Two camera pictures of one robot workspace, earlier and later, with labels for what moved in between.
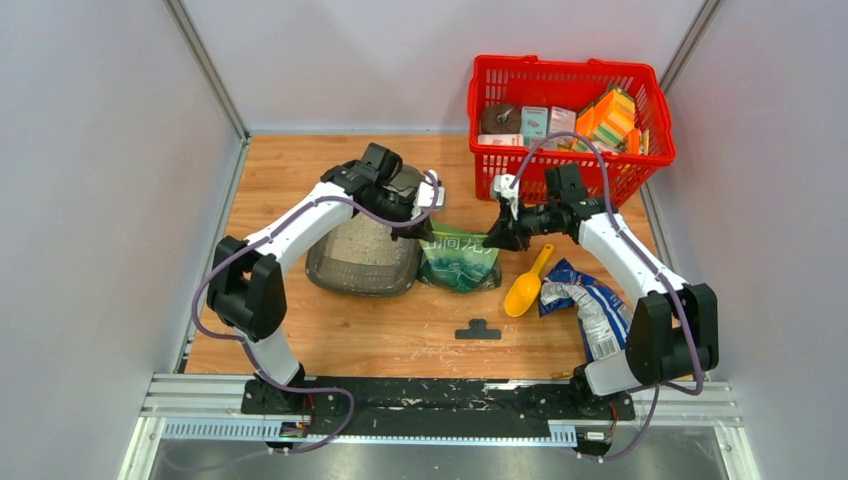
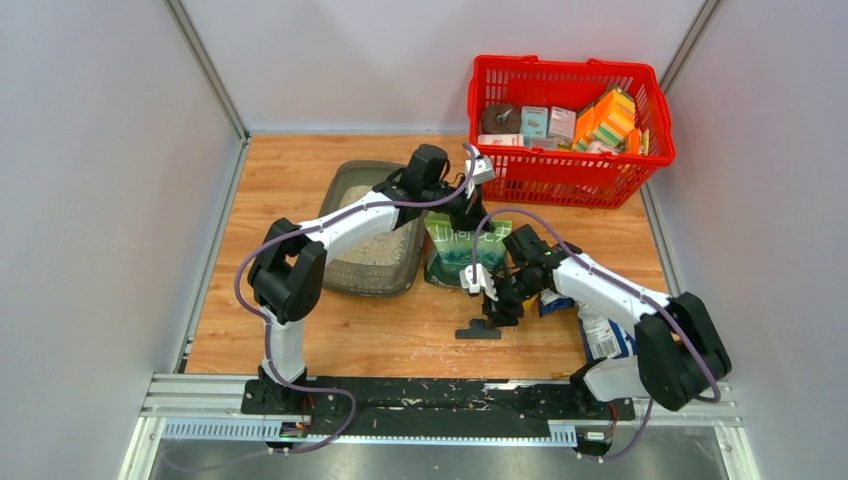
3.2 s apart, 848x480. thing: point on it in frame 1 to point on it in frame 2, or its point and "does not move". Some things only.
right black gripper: [508, 234] to [499, 313]
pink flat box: [501, 139] does not move
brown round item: [500, 119] does not move
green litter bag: [456, 261] does not move
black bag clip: [478, 330] does not move
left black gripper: [420, 230] to [471, 212]
